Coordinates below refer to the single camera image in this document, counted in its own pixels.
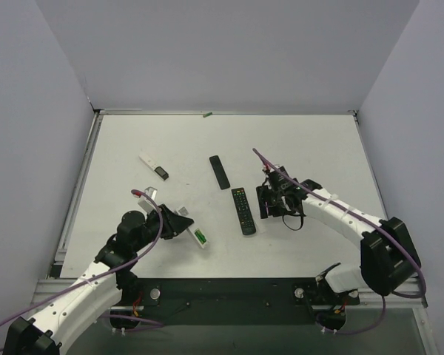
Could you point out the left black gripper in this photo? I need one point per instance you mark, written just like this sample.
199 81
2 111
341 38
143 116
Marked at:
169 222

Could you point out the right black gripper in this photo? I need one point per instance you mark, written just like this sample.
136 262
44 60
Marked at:
264 202

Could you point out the white remote control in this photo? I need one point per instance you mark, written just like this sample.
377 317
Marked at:
184 212

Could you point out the white battery cover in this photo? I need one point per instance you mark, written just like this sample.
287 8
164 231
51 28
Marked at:
261 229

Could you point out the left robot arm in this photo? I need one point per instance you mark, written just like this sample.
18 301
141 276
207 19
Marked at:
56 327

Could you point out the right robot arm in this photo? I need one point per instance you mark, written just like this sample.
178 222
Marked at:
387 255

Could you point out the black remote with buttons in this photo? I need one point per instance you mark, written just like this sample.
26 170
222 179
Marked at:
244 214

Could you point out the white remote with display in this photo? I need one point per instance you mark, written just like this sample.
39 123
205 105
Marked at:
153 166

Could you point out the slim black remote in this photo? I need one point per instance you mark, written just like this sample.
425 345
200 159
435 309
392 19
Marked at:
219 171

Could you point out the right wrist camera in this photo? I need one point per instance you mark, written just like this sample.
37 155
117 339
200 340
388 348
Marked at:
270 171

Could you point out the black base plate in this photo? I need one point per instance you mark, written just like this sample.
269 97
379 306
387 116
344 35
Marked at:
226 301

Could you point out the aluminium frame rail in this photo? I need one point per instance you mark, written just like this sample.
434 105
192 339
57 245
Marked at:
48 287

